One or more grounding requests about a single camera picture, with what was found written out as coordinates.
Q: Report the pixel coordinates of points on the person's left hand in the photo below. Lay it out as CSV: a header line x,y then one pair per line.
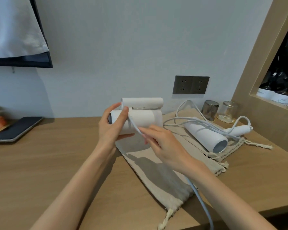
x,y
109,134

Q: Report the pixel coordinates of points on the person's right hand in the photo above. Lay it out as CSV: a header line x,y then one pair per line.
x,y
170,150

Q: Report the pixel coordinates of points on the white hair dryer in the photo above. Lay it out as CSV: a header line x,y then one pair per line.
x,y
146,119
204,136

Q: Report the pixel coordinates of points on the person's left forearm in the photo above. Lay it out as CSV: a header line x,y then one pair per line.
x,y
72,194

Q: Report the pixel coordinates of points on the person's right forearm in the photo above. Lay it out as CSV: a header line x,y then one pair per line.
x,y
230,206

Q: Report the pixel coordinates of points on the grey smoked glass cup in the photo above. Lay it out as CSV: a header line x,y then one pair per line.
x,y
210,111

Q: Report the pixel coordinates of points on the round gold-rimmed coaster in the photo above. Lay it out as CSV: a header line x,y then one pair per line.
x,y
224,121

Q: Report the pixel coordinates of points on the clear glass cup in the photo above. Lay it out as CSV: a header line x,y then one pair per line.
x,y
229,110

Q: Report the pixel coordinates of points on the black smartphone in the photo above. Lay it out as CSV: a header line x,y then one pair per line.
x,y
16,129

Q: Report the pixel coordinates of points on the black television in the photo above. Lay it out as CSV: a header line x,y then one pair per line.
x,y
44,62

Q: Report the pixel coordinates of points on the white cloth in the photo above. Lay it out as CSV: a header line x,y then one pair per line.
x,y
14,26

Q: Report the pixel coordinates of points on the dark grey wall socket panel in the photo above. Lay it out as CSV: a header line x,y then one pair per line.
x,y
190,85

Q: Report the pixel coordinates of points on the wooden niche frame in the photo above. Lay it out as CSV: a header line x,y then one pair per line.
x,y
259,126

